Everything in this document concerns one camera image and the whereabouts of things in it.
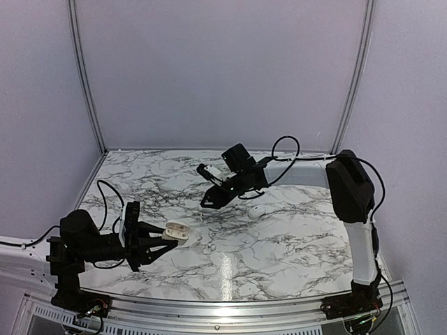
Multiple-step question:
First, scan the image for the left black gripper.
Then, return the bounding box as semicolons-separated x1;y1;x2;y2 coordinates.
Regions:
80;222;177;273

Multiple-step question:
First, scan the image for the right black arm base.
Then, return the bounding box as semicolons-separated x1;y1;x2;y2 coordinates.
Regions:
320;276;383;320

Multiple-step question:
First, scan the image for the front aluminium rail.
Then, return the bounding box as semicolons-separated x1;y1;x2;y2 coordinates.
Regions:
12;281;420;334

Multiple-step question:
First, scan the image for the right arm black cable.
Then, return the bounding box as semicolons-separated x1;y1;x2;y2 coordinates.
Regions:
237;134;394;200

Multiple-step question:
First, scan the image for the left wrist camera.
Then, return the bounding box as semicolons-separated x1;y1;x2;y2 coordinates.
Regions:
118;206;131;248

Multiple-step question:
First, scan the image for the right aluminium corner post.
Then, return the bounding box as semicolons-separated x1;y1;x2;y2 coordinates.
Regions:
330;0;376;154

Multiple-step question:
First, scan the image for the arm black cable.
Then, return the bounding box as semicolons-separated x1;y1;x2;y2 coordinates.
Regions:
20;179;126;269
237;134;394;200

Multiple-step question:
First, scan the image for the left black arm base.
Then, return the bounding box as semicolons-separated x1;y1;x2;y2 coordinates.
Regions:
50;274;112;318

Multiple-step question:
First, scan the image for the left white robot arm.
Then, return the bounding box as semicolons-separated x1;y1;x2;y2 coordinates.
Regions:
1;201;189;311

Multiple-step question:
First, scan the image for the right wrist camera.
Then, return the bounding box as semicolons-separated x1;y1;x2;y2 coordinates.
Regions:
196;143;256;186

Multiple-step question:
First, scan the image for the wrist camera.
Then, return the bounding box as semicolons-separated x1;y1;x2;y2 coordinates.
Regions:
118;206;131;248
196;143;256;186

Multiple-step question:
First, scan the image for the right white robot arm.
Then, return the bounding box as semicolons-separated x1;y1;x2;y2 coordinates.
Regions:
196;147;380;313

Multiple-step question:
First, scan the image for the aluminium corner post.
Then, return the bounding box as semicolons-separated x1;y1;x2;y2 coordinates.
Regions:
67;0;108;156
330;0;376;154

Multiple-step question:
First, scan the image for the white earbud charging case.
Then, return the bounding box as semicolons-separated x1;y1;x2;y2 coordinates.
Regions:
162;221;190;245

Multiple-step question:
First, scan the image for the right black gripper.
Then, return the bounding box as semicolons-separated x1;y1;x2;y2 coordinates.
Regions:
200;172;249;210

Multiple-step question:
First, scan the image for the left aluminium corner post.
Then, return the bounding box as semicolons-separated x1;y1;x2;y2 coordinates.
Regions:
67;0;108;156

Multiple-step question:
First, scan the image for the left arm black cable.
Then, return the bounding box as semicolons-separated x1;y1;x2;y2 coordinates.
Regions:
20;179;126;269

